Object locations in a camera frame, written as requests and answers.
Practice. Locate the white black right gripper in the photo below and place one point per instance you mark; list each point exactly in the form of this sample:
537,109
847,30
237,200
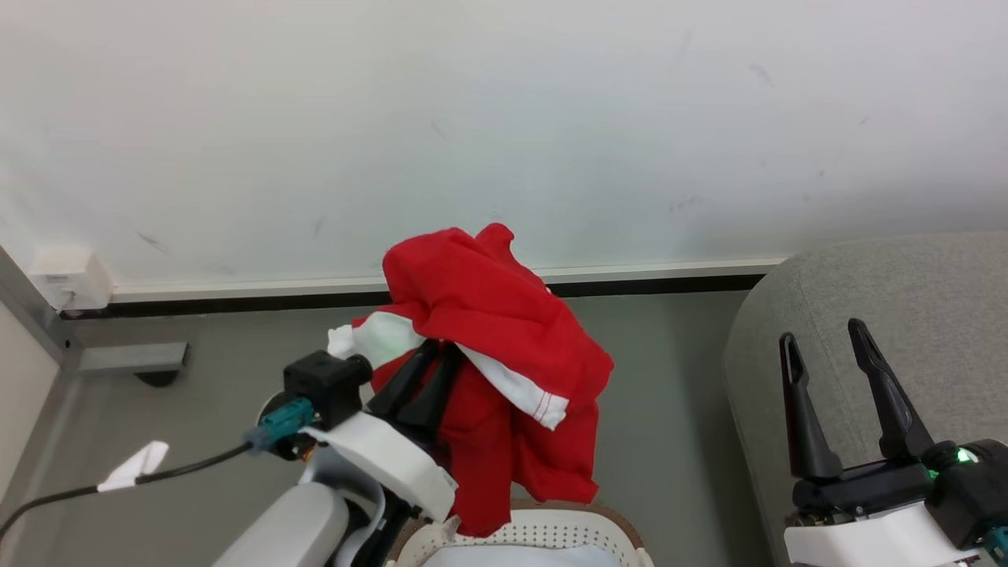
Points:
874,528

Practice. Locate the red garment with white trim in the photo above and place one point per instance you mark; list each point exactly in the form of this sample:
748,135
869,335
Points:
488,315

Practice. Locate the white and black baseboard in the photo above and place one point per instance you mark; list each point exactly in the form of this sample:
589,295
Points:
236,291

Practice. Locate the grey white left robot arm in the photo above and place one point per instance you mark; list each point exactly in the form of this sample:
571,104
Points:
291,524

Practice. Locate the white perforated laundry basket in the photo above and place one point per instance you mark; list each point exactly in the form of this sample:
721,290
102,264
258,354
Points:
535,531

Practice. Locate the grey fabric sofa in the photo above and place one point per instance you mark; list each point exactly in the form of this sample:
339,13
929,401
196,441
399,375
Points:
906,315

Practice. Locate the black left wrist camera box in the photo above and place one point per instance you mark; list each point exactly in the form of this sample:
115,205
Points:
324,382

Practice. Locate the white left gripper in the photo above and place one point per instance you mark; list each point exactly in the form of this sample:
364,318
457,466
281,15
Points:
386,457

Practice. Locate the white wall outlet box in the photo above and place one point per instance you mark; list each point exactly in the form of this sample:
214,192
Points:
69,277

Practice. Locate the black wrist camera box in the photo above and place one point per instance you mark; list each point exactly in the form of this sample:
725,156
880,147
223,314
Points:
972,492
324,382

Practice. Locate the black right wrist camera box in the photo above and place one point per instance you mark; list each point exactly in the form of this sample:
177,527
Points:
972,492

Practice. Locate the grey metal frame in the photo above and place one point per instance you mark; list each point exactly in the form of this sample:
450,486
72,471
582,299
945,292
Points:
47,339

